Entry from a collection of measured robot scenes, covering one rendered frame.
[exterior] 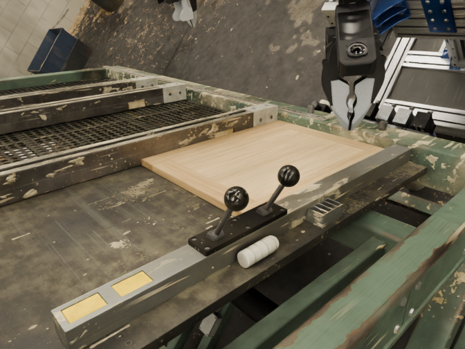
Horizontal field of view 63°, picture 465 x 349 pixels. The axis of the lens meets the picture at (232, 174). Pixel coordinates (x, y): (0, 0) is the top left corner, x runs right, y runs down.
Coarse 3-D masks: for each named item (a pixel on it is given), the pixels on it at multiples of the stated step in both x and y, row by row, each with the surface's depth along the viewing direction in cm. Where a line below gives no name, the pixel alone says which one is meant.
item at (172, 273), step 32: (384, 160) 96; (320, 192) 80; (352, 192) 88; (288, 224) 73; (192, 256) 60; (224, 256) 62; (96, 288) 53; (160, 288) 55; (64, 320) 48; (96, 320) 49; (128, 320) 52
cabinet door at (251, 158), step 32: (256, 128) 128; (288, 128) 128; (160, 160) 102; (192, 160) 103; (224, 160) 103; (256, 160) 103; (288, 160) 103; (320, 160) 103; (352, 160) 102; (192, 192) 88; (224, 192) 85; (256, 192) 85; (288, 192) 85
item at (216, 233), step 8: (232, 192) 55; (240, 192) 55; (224, 200) 55; (232, 200) 54; (240, 200) 54; (248, 200) 55; (232, 208) 55; (240, 208) 55; (224, 216) 59; (224, 224) 60; (208, 232) 62; (216, 232) 62
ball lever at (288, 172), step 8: (280, 168) 63; (288, 168) 62; (296, 168) 63; (280, 176) 62; (288, 176) 62; (296, 176) 62; (280, 184) 65; (288, 184) 62; (280, 192) 66; (272, 200) 67; (264, 208) 70
